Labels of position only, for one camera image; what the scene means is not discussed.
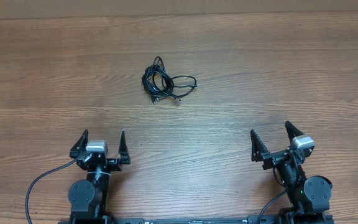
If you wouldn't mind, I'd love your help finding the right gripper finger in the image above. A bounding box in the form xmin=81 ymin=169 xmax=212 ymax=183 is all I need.
xmin=285 ymin=121 xmax=304 ymax=141
xmin=250 ymin=129 xmax=270 ymax=162

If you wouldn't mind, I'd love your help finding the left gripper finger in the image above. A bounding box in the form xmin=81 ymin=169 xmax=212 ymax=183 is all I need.
xmin=119 ymin=130 xmax=131 ymax=164
xmin=69 ymin=129 xmax=89 ymax=158

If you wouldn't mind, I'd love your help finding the black cable one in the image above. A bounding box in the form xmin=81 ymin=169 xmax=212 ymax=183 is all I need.
xmin=141 ymin=55 xmax=175 ymax=105

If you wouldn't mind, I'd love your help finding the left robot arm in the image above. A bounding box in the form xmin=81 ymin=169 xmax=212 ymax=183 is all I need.
xmin=68 ymin=130 xmax=131 ymax=224

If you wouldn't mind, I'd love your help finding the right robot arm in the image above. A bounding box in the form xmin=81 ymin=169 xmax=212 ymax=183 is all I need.
xmin=250 ymin=121 xmax=334 ymax=223

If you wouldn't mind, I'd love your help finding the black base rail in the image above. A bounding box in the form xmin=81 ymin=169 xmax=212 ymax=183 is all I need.
xmin=57 ymin=214 xmax=335 ymax=224

